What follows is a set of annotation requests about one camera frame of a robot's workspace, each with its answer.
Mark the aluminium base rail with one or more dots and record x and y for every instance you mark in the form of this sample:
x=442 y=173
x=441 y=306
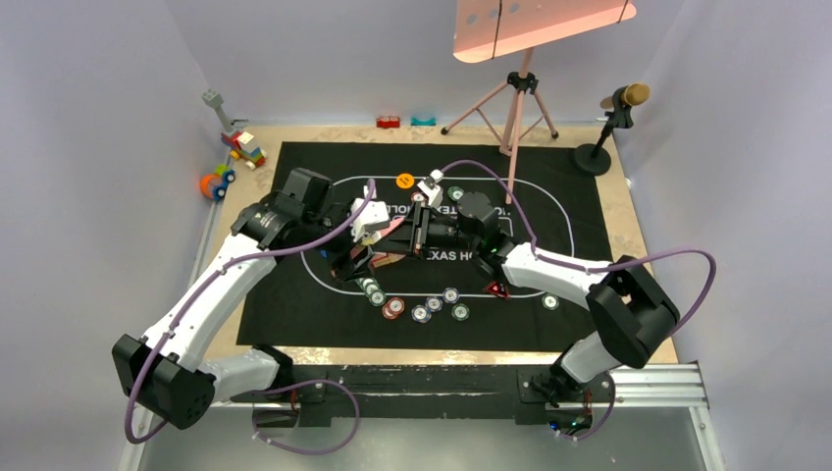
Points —
x=420 y=391

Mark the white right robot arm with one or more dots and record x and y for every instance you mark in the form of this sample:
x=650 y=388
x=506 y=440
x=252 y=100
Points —
x=630 y=311

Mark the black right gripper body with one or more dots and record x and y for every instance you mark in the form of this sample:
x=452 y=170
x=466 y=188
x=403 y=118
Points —
x=427 y=232

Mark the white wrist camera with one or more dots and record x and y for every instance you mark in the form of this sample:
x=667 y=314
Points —
x=371 y=221
x=431 y=189

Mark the gold microphone on stand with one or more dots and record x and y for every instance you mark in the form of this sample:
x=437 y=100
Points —
x=592 y=158

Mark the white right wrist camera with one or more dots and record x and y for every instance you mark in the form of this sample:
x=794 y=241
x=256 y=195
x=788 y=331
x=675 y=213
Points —
x=431 y=189

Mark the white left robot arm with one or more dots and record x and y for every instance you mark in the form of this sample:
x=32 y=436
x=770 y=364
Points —
x=164 y=369

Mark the red playing card box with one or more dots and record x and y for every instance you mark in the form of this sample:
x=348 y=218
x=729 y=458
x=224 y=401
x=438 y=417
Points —
x=380 y=258

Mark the orange big blind button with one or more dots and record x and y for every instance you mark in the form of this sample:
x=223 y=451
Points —
x=405 y=181

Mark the blue poker chip stack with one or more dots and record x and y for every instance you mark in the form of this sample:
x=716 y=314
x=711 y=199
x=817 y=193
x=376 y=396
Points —
x=421 y=314

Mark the pink music stand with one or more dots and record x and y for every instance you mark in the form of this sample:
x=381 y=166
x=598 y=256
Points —
x=486 y=30

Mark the teal toy block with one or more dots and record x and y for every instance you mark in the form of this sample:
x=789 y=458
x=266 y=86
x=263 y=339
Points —
x=423 y=121

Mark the green poker chip stack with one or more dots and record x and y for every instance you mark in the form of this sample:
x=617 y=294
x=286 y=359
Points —
x=460 y=312

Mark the orange toy wheel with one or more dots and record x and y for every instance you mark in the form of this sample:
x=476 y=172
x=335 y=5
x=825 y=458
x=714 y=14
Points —
x=215 y=186

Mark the colourful toy block train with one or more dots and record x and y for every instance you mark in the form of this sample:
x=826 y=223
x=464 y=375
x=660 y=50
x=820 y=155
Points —
x=242 y=144

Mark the red poker chip stack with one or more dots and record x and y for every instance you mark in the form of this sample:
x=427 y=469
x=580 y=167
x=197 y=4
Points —
x=393 y=308

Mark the black poker felt mat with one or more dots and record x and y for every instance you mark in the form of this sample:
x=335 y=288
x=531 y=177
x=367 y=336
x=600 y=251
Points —
x=300 y=304

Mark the red toy block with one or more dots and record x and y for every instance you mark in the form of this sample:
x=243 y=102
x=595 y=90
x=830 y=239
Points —
x=388 y=122

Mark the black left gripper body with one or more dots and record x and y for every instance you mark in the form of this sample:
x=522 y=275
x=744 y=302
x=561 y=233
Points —
x=339 y=258

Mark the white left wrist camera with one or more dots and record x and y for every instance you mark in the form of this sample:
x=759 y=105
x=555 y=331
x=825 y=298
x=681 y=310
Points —
x=371 y=221

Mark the red triangular dealer button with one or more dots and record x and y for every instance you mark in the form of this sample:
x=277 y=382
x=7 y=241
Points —
x=498 y=290

